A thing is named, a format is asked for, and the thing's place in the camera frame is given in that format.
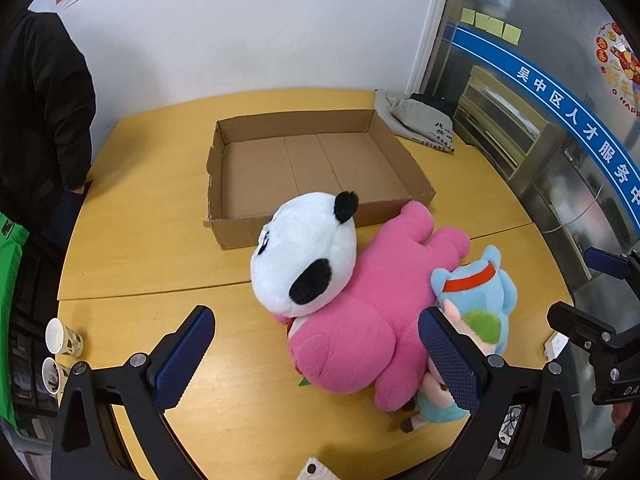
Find brown cardboard box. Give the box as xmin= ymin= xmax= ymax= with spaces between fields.
xmin=202 ymin=108 xmax=437 ymax=251

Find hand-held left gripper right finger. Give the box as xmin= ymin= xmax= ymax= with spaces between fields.
xmin=418 ymin=306 xmax=587 ymax=480

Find pink bear plush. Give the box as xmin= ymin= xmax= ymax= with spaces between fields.
xmin=272 ymin=201 xmax=472 ymax=413

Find round festive window sticker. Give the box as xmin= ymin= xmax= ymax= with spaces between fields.
xmin=594 ymin=21 xmax=640 ymax=111

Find metal shelf rack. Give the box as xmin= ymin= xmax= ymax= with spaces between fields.
xmin=454 ymin=64 xmax=567 ymax=182

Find small teal dressed doll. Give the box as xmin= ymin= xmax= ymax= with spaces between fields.
xmin=400 ymin=374 xmax=472 ymax=434

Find grey tote bag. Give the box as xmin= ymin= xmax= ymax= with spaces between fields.
xmin=374 ymin=90 xmax=457 ymax=155

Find white black panda plush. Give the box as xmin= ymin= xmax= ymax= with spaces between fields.
xmin=250 ymin=190 xmax=361 ymax=319

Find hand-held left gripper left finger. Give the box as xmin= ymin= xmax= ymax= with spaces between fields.
xmin=50 ymin=304 xmax=217 ymax=480

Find blue window banner strip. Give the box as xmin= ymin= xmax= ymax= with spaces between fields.
xmin=451 ymin=24 xmax=640 ymax=213

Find wooden desktop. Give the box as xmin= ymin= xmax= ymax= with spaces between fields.
xmin=56 ymin=88 xmax=576 ymax=480

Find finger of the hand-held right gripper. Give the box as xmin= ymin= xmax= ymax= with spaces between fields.
xmin=583 ymin=247 xmax=640 ymax=282
xmin=546 ymin=301 xmax=622 ymax=361

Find blue plush toy red collar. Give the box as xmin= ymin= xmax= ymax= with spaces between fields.
xmin=430 ymin=245 xmax=519 ymax=357

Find white paper cup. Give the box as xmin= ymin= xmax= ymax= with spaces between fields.
xmin=45 ymin=317 xmax=84 ymax=359
xmin=41 ymin=357 xmax=72 ymax=394

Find person's right hand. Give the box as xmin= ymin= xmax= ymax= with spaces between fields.
xmin=611 ymin=402 xmax=640 ymax=443

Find white cable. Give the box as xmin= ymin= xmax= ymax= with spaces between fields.
xmin=542 ymin=180 xmax=617 ymax=235

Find white power socket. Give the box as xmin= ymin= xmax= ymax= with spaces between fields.
xmin=543 ymin=332 xmax=569 ymax=362

